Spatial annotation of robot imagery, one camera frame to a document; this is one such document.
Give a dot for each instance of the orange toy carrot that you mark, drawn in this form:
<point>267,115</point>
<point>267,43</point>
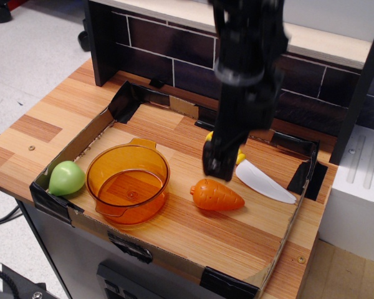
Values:
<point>211,195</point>

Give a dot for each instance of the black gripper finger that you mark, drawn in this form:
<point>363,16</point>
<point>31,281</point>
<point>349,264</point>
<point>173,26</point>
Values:
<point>219,157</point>

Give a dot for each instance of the black object top left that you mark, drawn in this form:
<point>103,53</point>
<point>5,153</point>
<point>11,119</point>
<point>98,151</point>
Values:
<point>5,14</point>

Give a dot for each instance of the green toy pear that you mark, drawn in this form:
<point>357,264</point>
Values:
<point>66,178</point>

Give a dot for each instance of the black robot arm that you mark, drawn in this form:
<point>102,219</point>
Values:
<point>252,38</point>

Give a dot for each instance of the black office chair wheel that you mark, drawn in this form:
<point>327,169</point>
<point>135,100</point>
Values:
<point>83,38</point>

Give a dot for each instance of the cardboard fence with black tape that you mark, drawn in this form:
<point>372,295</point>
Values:
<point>261,250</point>

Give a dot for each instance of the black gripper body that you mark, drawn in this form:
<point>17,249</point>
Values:
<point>243,109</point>

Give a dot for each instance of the orange transparent plastic pot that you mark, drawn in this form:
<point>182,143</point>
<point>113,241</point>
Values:
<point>129,182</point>

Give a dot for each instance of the dark tile backsplash panel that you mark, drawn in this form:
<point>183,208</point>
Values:
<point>173,44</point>

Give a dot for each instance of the yellow handled white toy knife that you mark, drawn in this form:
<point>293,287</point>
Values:
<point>257,180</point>

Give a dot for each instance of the black metal bracket with screw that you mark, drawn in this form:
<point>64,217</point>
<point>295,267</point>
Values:
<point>13,285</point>

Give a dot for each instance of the white toy sink unit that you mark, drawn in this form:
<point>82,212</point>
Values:
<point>348,220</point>

